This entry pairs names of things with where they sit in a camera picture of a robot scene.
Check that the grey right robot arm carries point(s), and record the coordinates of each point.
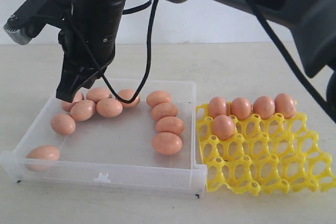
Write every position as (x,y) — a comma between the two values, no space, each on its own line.
(302,30)

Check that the brown egg front left corner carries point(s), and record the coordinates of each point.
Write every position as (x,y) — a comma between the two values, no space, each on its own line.
(45,152)

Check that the yellow plastic egg rack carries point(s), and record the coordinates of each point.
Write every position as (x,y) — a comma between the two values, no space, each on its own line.
(264,156)

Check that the clear plastic tray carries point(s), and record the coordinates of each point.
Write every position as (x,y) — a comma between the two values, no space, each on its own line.
(115,153)

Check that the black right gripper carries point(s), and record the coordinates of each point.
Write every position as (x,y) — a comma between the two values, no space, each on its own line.
(88,33)

